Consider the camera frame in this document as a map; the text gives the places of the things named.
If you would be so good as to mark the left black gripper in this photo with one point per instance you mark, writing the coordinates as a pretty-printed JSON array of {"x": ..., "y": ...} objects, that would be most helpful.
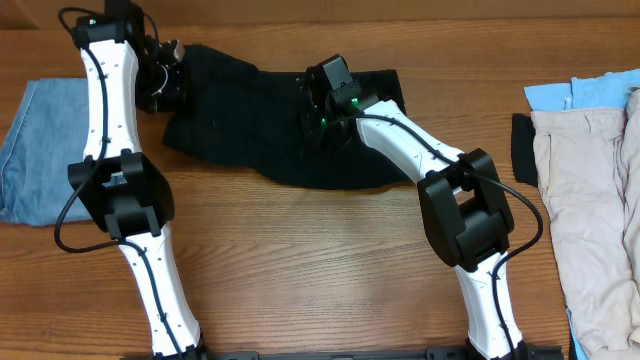
[{"x": 146, "y": 104}]

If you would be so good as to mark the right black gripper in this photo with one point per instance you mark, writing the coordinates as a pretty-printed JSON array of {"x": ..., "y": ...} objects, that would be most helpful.
[{"x": 314, "y": 135}]

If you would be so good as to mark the black shorts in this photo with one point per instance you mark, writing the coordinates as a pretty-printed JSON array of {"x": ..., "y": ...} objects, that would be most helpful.
[{"x": 238, "y": 115}]

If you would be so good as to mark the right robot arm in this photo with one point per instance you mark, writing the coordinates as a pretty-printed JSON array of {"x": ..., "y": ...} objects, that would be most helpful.
[{"x": 466, "y": 217}]

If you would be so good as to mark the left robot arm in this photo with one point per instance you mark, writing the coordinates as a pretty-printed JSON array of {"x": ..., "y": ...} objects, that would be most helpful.
[{"x": 127, "y": 197}]

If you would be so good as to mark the folded blue denim jeans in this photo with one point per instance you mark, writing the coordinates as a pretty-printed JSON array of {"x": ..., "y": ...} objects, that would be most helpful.
[{"x": 49, "y": 132}]

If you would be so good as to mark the black garment under pile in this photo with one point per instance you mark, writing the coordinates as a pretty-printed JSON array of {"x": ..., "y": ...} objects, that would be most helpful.
[{"x": 522, "y": 153}]

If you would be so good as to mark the beige pink trousers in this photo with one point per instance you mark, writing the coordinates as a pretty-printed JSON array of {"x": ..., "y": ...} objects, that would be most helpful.
[{"x": 588, "y": 177}]

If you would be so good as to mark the light blue garment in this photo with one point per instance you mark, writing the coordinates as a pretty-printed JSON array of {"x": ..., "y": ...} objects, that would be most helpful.
[{"x": 611, "y": 90}]

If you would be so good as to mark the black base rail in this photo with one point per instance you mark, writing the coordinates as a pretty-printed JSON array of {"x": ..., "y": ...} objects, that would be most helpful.
[{"x": 526, "y": 351}]

